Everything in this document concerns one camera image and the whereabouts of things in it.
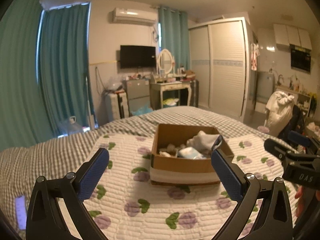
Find white floral quilt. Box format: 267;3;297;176
57;132;298;240

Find grey washing machine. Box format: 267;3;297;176
257;71;275;104

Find white bundled laundry bag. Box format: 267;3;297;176
265;91;295;137

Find clear water jug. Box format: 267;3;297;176
59;116;84;135

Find teal curtain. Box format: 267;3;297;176
1;0;93;150
158;6;190;70

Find black range hood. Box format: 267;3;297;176
290;44;311;74

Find white cloth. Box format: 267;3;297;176
186;131;223;154

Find white wardrobe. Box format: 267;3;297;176
189;17;256;124

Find black wall television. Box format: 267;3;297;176
119;45;156;68

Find teal right curtain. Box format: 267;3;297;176
158;6;190;70

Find teal left curtain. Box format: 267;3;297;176
1;0;93;150

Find blue tissue pack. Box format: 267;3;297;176
177;147;208;160

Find grey plush bunny toy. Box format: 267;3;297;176
159;144;186;158

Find white black suitcase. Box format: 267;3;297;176
105;91;130;122

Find white kitchen cabinets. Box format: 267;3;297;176
273;23;312;50

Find brown cardboard box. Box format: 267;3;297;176
149;124;234;186

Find white dressing table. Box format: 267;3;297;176
150;80;199;110

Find oval vanity mirror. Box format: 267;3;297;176
156;49;175;76

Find white air conditioner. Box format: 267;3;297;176
113;8;157;26

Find grey mini fridge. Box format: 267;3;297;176
123;79;150;113

